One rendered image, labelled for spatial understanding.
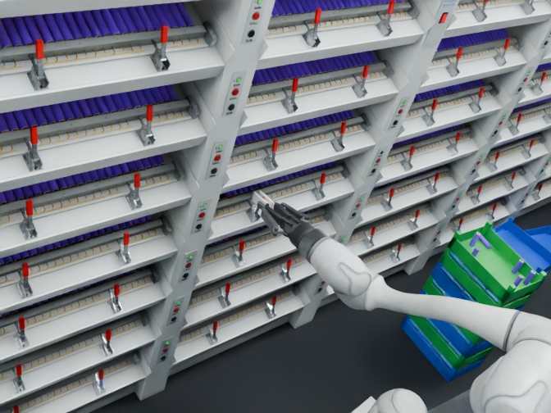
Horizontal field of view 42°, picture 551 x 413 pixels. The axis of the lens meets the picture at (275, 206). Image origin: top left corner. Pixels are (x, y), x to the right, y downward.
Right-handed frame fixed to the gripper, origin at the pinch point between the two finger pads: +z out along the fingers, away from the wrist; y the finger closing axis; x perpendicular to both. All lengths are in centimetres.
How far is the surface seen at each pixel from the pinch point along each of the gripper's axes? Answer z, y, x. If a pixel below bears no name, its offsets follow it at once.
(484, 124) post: 3, 113, 2
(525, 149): 6, 164, -24
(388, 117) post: -3.1, 42.7, 21.0
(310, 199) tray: 2.5, 23.2, -7.7
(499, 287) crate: -41, 84, -35
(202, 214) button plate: -1.5, -23.1, 3.5
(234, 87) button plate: -6.3, -23.2, 43.3
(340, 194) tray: 1.1, 35.8, -8.5
